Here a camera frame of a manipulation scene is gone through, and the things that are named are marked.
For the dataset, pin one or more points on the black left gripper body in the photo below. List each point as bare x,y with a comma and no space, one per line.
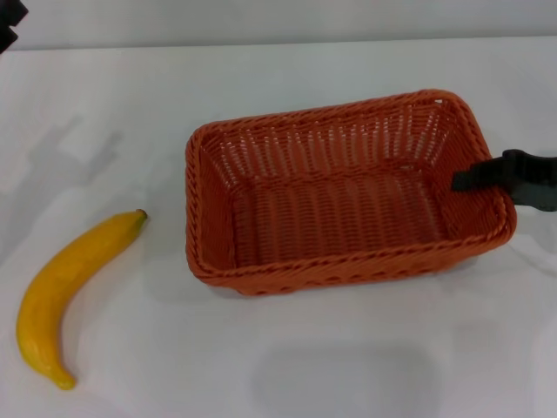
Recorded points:
8,22

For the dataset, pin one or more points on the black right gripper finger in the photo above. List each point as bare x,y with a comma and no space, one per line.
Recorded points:
535,196
483,174

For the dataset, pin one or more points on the orange woven plastic basket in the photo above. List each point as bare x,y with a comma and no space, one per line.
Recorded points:
339,209

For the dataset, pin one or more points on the yellow banana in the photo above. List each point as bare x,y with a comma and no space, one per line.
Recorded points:
56,283

